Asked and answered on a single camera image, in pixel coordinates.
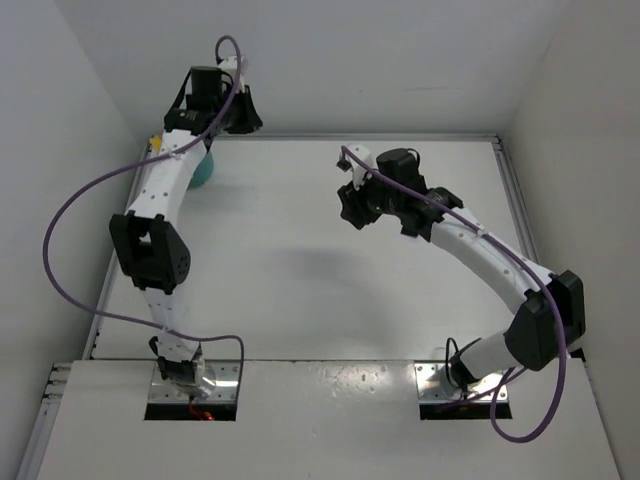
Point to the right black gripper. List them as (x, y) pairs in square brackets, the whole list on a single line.
[(357, 208)]

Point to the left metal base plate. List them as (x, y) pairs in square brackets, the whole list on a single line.
[(218, 386)]

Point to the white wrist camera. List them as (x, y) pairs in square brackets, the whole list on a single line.
[(357, 160), (235, 66)]

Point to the teal divided round container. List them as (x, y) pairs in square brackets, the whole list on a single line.
[(203, 172)]

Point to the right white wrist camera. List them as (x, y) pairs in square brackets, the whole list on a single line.
[(357, 160)]

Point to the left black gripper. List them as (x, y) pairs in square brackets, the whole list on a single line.
[(247, 116)]

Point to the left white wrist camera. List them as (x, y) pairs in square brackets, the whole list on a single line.
[(235, 66)]

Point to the long yellow lego brick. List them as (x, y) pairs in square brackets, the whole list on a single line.
[(157, 142)]

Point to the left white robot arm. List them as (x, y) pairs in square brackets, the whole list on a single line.
[(149, 248)]

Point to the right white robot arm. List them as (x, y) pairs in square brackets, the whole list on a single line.
[(548, 308)]

